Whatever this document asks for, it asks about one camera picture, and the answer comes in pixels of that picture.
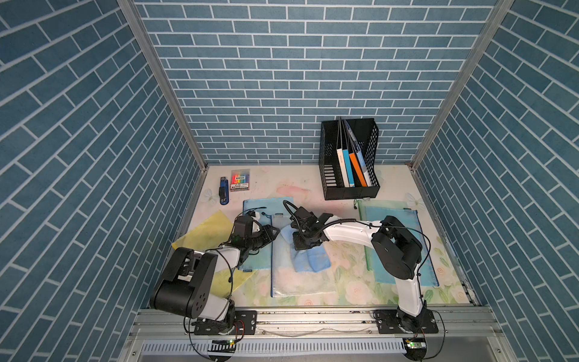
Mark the light blue cleaning cloth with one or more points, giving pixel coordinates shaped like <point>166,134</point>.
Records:
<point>311,260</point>

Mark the aluminium front rail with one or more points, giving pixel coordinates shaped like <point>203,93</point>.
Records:
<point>456,333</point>

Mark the blue folder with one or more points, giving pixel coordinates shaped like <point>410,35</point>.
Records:
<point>354,147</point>

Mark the blue mesh document bag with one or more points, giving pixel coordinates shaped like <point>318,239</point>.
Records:
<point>271,212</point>

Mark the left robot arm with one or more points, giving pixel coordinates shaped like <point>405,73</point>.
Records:
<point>184,286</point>

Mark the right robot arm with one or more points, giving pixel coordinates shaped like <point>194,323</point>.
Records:
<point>354,231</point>

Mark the clear grey document bag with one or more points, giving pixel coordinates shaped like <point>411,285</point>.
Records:
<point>286,282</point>

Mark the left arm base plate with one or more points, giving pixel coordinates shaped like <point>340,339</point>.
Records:
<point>240,322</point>

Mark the black mesh file holder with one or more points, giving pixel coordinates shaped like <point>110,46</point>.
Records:
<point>333,137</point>

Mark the box of coloured markers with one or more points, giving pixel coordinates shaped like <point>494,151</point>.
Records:
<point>240,180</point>

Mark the yellow mesh document bag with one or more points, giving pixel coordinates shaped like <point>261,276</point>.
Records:
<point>211,233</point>

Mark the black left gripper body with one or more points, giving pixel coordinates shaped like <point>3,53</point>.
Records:
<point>248,243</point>

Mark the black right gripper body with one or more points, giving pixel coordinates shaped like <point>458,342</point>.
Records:
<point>301,241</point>

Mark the white book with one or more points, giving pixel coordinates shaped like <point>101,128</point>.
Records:
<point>340,156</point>

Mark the teal book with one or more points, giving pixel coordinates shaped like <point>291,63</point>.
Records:
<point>348,168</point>

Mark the blue black stapler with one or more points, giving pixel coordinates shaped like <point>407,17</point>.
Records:
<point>224,191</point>

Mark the orange book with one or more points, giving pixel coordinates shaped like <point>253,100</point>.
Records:
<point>357,169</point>

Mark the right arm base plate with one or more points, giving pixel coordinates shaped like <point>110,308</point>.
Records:
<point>405,322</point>

